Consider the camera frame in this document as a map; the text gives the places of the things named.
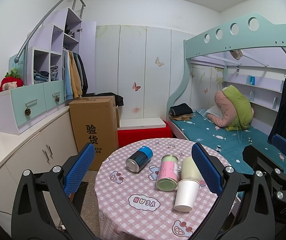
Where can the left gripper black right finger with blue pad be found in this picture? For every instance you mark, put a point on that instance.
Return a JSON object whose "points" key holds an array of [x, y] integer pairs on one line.
{"points": [[224, 181]]}

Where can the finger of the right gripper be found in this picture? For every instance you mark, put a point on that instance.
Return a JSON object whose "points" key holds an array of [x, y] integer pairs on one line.
{"points": [[258, 161], [279, 142]]}

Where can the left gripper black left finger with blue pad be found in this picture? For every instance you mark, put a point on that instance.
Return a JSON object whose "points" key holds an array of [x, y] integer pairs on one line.
{"points": [[30, 215]]}

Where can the pink green tin can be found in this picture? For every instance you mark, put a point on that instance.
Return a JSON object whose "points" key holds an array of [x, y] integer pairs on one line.
{"points": [[168, 173]]}

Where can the cream yellow plastic cup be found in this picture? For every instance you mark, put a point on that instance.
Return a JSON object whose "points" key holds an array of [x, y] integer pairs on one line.
{"points": [[189, 170]]}

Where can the white paper cup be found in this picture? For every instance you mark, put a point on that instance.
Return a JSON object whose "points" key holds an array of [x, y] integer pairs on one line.
{"points": [[186, 195]]}

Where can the pink green rolled quilt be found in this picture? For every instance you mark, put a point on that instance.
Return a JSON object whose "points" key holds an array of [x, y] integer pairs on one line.
{"points": [[237, 110]]}

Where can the white pillow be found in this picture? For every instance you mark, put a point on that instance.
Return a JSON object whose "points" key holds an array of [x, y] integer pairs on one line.
{"points": [[214, 110]]}

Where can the small blue box on shelf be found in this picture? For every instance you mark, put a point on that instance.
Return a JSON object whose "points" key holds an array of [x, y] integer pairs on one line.
{"points": [[251, 80]]}

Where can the cream low cabinet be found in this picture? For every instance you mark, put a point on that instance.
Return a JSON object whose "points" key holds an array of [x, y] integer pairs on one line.
{"points": [[46, 144]]}

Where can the folded dark clothes pile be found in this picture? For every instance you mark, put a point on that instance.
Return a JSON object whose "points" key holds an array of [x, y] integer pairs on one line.
{"points": [[180, 110]]}

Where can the pine cone drawer ornament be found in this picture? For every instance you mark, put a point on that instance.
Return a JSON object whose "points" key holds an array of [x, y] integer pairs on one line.
{"points": [[27, 112]]}

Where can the teal drawer unit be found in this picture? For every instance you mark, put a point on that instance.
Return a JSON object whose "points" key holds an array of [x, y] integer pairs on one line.
{"points": [[40, 98]]}

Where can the blue black metal can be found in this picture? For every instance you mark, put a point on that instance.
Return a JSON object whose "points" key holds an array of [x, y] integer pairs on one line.
{"points": [[139, 159]]}

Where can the tall cardboard box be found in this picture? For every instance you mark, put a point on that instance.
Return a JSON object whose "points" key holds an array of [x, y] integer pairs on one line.
{"points": [[94, 120]]}

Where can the red storage box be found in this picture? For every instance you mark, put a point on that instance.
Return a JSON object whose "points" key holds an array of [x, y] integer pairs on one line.
{"points": [[126, 137]]}

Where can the white board on box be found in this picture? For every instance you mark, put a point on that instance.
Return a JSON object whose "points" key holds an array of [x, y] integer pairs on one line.
{"points": [[144, 123]]}

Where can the red plush toy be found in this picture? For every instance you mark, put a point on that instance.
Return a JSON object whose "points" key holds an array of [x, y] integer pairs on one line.
{"points": [[11, 80]]}

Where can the hanging clothes row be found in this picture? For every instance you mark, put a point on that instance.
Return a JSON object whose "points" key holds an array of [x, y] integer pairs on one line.
{"points": [[74, 75]]}

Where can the folded jeans in cubby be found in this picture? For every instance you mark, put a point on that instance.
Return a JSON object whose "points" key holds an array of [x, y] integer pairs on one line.
{"points": [[44, 76]]}

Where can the white panel wardrobe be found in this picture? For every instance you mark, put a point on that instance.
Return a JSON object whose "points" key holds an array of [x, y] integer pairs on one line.
{"points": [[144, 65]]}

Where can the black clothes behind box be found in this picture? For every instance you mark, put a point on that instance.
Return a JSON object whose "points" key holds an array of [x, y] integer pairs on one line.
{"points": [[118, 99]]}

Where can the purple stair shelf unit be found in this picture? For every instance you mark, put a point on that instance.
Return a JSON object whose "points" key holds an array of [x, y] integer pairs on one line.
{"points": [[62, 29]]}

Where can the teal bunk bed frame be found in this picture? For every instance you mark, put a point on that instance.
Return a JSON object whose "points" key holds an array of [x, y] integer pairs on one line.
{"points": [[227, 55]]}

